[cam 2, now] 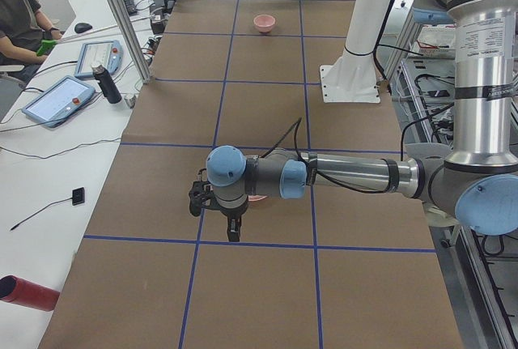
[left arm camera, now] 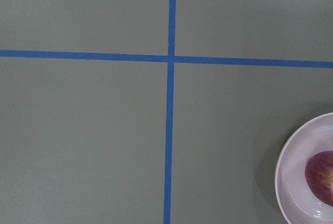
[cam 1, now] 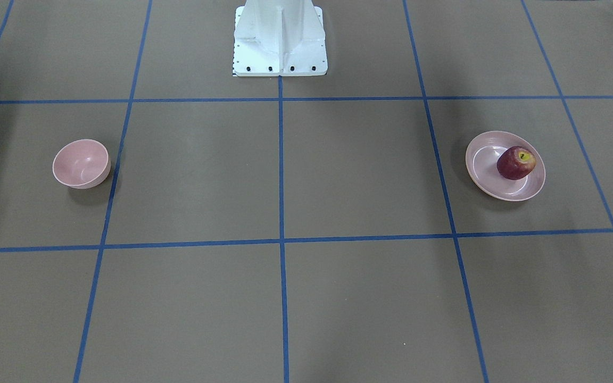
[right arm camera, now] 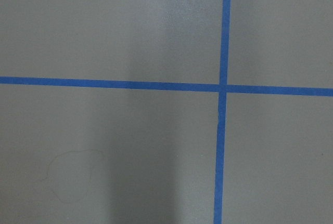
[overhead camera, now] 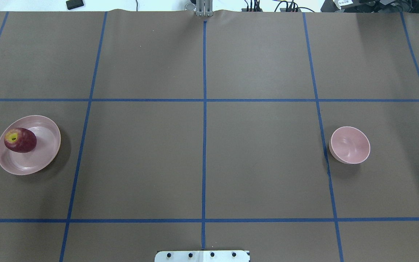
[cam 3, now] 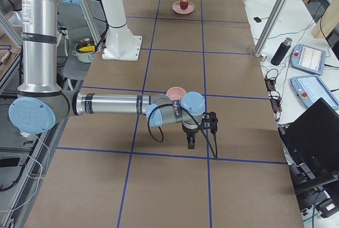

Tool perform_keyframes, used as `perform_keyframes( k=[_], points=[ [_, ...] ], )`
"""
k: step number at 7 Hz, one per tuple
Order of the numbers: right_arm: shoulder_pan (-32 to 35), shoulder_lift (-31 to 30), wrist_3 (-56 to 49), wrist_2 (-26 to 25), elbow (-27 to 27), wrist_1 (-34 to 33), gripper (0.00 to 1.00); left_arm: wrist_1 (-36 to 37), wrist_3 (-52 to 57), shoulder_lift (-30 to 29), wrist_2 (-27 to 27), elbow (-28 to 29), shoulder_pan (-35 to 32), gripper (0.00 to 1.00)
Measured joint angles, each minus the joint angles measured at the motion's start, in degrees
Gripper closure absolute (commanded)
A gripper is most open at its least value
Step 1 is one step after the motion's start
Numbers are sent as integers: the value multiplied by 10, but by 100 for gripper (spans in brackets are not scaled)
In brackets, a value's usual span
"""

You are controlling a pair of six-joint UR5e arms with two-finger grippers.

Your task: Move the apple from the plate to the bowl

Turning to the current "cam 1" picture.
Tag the red apple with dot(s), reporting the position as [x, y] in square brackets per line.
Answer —
[516, 163]

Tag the pink bowl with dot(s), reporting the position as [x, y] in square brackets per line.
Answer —
[82, 164]

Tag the pink plate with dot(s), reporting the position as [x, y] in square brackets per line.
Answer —
[481, 158]

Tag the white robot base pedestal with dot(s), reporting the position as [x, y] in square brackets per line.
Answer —
[279, 38]

